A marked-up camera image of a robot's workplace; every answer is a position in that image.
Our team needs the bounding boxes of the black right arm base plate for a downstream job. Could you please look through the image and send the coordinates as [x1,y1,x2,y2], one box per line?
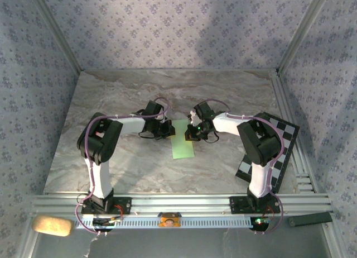
[229,195,281,214]

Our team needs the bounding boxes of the black white checkerboard panel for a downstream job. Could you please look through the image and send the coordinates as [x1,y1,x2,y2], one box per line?
[235,112,301,194]

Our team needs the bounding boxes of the slotted grey cable duct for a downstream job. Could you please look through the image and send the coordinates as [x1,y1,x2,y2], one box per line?
[74,215,256,230]

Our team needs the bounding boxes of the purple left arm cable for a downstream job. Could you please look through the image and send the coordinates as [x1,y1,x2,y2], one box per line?
[75,97,171,237]

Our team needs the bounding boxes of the orange cartoon figure toy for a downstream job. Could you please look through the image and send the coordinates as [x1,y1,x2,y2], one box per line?
[157,212,182,228]

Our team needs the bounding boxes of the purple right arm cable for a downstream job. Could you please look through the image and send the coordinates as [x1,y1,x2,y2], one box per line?
[205,99,285,236]

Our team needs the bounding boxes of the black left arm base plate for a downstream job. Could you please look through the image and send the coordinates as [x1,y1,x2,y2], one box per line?
[81,197,132,215]

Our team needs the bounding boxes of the light green paper sheet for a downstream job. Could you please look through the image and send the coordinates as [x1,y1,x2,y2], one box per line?
[170,119,195,160]

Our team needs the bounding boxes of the flat black bar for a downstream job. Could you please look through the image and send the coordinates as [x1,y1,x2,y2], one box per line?
[288,212,334,228]

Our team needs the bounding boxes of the long aluminium mounting rail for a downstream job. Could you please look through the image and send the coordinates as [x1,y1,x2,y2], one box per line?
[30,193,332,217]

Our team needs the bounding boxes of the beige sponge block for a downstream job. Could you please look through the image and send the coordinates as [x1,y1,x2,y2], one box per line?
[31,214,74,237]

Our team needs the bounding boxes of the slanted aluminium frame post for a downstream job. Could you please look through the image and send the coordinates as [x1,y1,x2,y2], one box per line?
[277,0,332,74]
[27,0,83,73]

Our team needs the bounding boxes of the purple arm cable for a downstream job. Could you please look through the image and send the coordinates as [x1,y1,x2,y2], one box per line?
[75,97,171,237]
[205,99,285,236]

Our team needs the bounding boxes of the aluminium side rail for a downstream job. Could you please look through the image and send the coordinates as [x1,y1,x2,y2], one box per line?
[269,70,319,193]

